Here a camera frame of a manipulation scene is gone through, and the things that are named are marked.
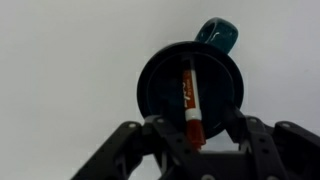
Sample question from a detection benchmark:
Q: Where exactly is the red and white marker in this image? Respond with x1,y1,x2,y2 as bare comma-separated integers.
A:
181,59,207,151

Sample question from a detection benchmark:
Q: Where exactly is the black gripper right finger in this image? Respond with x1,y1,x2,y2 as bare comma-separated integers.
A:
222,102,320,180

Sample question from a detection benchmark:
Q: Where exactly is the dark teal enamel mug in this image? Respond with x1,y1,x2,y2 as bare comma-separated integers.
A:
136,16,245,140

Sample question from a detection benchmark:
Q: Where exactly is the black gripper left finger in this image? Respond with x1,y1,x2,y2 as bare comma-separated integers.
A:
70,115,201,180

